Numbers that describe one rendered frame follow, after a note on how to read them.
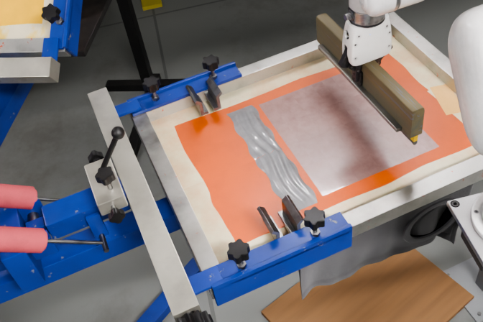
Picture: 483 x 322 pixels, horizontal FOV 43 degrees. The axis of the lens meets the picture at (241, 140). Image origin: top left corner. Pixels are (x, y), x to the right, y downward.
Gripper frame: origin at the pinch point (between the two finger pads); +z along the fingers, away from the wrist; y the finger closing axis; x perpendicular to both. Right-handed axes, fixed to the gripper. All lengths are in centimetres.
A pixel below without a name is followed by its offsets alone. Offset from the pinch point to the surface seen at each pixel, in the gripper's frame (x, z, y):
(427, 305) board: -9, 108, 22
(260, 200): -10.9, 14.2, -32.7
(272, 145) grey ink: 2.4, 13.7, -23.4
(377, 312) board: -4, 108, 6
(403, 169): -18.5, 14.3, -1.1
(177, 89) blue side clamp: 28.8, 9.2, -37.7
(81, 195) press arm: 2, 6, -68
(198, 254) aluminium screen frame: -20, 11, -50
